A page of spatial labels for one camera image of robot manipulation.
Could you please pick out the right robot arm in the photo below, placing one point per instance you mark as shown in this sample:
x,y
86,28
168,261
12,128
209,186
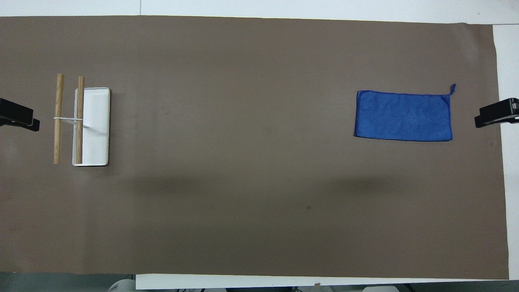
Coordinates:
x,y
381,289

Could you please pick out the blue towel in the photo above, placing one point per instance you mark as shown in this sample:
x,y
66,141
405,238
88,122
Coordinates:
x,y
403,115

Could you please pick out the black stand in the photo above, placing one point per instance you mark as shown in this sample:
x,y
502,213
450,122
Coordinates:
x,y
16,113
496,113

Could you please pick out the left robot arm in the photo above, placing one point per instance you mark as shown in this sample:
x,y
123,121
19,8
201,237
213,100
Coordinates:
x,y
121,286

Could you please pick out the white towel rack wooden bars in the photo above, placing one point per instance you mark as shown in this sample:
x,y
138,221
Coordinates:
x,y
97,121

